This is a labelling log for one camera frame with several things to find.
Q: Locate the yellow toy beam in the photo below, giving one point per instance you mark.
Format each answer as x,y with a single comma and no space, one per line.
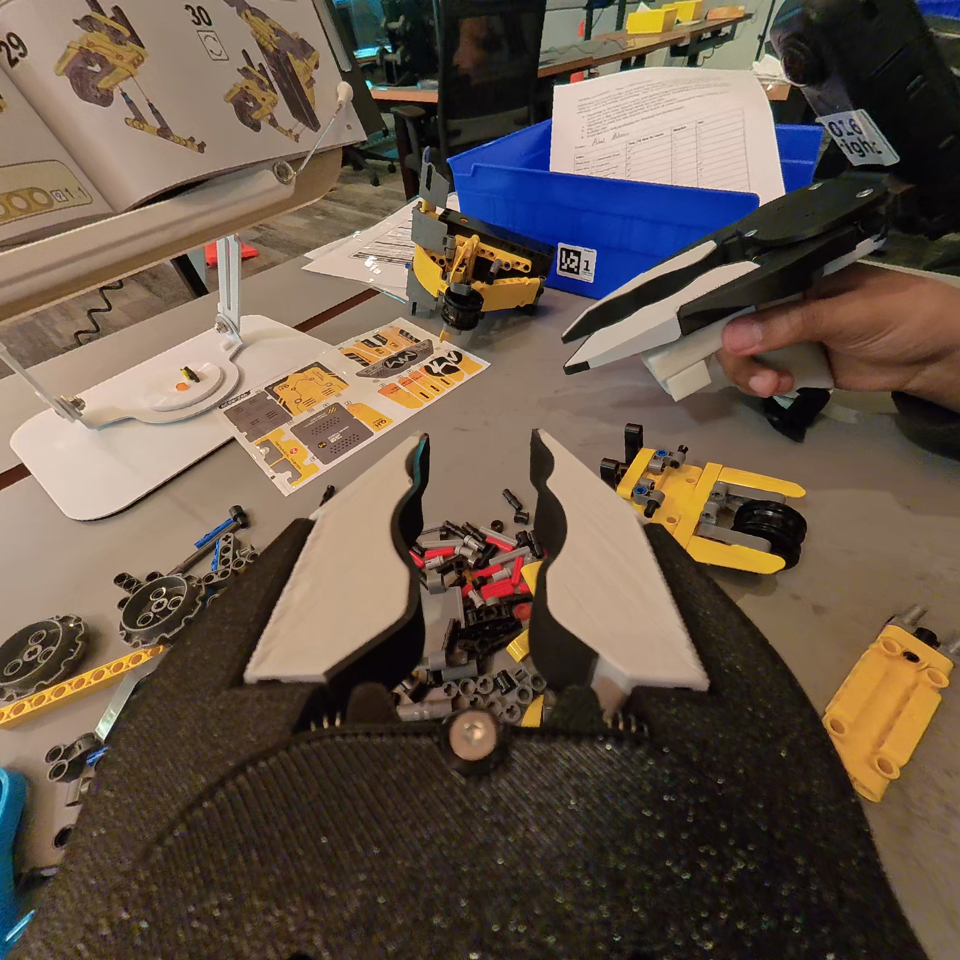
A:
75,686

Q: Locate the red plastic object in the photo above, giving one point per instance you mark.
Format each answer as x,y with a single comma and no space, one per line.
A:
229,253

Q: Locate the teal object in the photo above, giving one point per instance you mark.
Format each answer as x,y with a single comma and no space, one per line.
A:
11,847

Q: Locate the blue plastic bin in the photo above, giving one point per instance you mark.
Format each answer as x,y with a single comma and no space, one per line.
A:
622,217

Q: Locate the grey toy pin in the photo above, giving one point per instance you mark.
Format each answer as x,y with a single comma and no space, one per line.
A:
951,649
909,621

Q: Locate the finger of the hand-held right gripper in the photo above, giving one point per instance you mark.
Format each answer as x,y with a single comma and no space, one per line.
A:
697,289
645,343

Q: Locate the black toy gear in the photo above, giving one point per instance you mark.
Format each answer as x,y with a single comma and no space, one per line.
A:
37,656
161,607

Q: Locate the printed paper form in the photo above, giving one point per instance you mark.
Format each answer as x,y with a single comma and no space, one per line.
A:
660,127

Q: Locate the yellow storage box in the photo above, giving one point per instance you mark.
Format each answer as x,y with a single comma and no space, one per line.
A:
664,16

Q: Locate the yellow toy panel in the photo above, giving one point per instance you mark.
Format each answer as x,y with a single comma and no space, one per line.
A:
892,712

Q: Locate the yellow sticker sheet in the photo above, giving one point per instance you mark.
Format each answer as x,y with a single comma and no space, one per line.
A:
330,420

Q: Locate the toy instruction booklet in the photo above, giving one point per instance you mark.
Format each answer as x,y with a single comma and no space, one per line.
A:
172,82

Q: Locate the blue black toy axle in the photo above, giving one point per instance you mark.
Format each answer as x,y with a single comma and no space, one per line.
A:
221,532

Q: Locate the yellow toy wheel assembly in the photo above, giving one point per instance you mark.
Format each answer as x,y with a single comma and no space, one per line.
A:
697,510

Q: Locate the black office chair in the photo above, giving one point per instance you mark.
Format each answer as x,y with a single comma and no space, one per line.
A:
487,67

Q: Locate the black toy pin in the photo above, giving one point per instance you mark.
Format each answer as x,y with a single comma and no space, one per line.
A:
517,510

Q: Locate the printed paper sheets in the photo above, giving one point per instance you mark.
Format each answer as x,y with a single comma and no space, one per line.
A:
360,251

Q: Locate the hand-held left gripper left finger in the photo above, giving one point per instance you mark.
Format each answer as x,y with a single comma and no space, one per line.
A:
337,592

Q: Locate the person's right hand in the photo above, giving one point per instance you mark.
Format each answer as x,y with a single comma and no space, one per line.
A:
885,330

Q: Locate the white book stand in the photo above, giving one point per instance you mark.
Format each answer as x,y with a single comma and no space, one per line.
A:
112,450

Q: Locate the grey toy connector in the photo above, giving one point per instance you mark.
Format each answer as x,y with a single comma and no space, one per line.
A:
75,761

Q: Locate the yellow black toy model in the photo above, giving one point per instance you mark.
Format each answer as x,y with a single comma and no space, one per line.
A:
480,262

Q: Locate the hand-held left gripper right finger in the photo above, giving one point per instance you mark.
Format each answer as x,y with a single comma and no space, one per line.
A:
622,600

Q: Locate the pile of small toy pieces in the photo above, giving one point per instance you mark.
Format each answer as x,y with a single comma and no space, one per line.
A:
480,585

